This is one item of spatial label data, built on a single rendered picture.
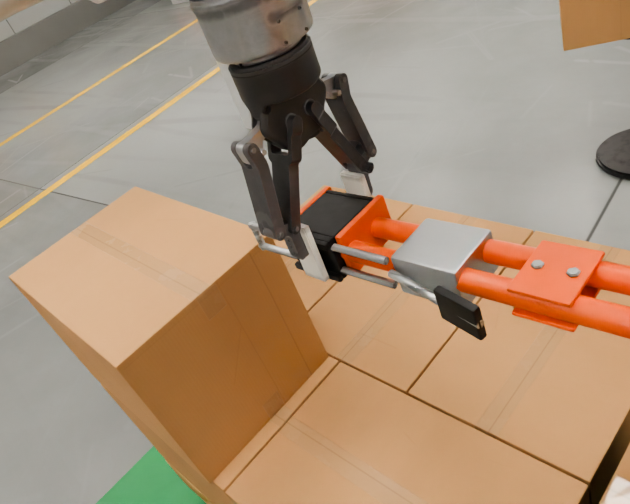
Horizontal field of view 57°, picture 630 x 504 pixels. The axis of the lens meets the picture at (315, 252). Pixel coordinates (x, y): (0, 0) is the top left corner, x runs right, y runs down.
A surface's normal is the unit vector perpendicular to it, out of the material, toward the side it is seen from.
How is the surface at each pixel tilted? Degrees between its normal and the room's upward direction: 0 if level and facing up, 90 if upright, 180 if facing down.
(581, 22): 90
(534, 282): 2
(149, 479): 0
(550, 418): 0
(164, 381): 90
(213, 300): 90
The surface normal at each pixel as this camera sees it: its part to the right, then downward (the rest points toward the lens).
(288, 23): 0.70, 0.23
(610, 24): -0.26, 0.65
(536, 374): -0.32, -0.75
